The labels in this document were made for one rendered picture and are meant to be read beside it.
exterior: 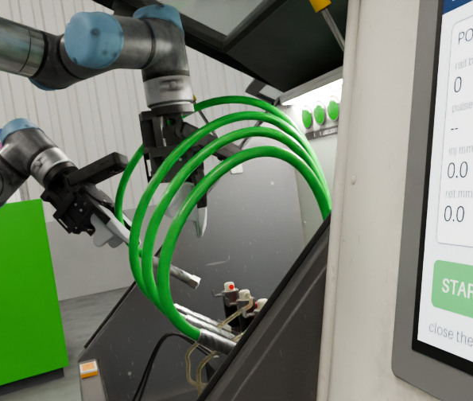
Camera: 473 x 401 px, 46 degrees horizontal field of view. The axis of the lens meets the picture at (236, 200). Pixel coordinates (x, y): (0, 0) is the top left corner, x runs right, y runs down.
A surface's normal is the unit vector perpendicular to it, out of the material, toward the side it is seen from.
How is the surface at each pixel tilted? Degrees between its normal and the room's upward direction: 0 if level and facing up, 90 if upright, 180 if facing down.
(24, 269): 90
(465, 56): 76
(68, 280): 90
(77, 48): 91
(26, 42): 95
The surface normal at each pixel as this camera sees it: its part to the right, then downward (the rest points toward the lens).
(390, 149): -0.95, -0.08
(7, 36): 0.76, 0.00
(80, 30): -0.63, 0.14
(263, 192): 0.30, 0.00
